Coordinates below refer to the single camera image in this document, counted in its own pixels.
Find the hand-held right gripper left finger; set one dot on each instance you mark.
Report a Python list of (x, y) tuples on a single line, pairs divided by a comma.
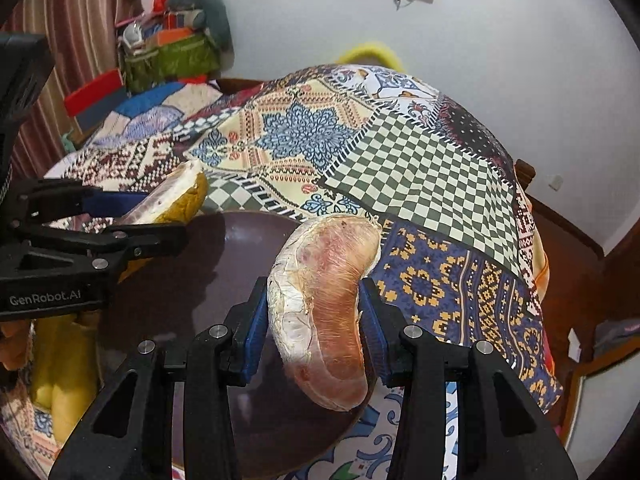
[(252, 332)]

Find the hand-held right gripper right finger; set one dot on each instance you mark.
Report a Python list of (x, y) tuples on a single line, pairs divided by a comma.
[(372, 332)]

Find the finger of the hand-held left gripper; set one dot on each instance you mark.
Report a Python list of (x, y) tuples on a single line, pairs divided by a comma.
[(150, 240), (107, 204)]

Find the yellow banana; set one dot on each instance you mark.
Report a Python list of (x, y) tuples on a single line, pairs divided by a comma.
[(185, 195)]

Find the peeled pink pomelo segment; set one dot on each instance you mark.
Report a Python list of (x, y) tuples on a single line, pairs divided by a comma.
[(325, 285)]

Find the brown round plate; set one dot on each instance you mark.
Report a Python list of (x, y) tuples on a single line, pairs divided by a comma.
[(235, 260)]

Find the pomelo wedge with yellow peel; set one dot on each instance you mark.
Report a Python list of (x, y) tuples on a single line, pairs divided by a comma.
[(60, 370)]

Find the person's left hand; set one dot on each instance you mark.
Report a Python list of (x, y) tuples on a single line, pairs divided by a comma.
[(12, 347)]

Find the red flat box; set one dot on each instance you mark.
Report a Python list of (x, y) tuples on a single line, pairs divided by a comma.
[(92, 92)]

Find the striped brown curtain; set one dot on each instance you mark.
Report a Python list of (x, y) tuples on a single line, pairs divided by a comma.
[(75, 20)]

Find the green fabric bag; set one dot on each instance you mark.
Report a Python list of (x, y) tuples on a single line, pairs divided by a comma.
[(170, 57)]

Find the orange box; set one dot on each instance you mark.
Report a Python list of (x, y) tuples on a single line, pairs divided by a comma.
[(170, 36)]

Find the red cloth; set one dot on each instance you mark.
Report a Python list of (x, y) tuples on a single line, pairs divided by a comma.
[(162, 0)]

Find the patchwork printed blanket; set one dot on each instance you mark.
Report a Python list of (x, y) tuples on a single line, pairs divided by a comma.
[(400, 170)]

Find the grey pillow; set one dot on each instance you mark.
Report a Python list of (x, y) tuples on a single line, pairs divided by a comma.
[(215, 15)]

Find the grey bag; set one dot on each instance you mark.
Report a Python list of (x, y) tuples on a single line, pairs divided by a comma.
[(617, 337)]

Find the wooden door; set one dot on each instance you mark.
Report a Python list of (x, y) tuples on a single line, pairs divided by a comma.
[(620, 280)]

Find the white wall socket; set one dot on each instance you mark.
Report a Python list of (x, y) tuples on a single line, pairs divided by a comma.
[(553, 182)]

